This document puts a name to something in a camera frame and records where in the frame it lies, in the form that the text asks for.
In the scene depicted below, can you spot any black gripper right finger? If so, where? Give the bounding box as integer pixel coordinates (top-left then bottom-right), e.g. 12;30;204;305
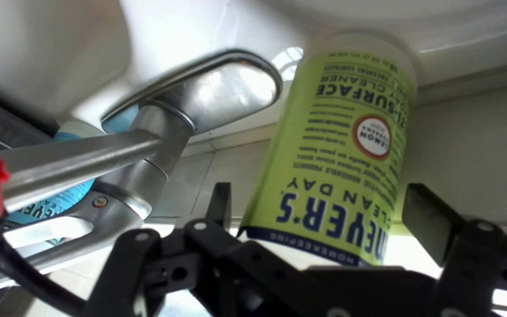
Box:
403;183;507;317

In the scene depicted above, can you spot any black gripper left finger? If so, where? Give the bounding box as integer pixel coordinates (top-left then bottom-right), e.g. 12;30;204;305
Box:
83;181;349;317

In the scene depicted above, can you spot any yellow green cleaner bottle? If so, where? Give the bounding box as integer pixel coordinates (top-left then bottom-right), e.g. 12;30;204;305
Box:
238;32;419;269

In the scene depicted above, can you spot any chrome sink faucet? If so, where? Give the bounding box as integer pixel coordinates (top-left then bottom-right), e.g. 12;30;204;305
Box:
0;47;285;296

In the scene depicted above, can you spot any pump bottle with blue label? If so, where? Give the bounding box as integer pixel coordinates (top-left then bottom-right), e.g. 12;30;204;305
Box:
3;104;144;227

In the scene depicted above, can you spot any white double basin sink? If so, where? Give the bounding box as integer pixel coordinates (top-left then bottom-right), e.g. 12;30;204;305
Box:
0;0;507;120

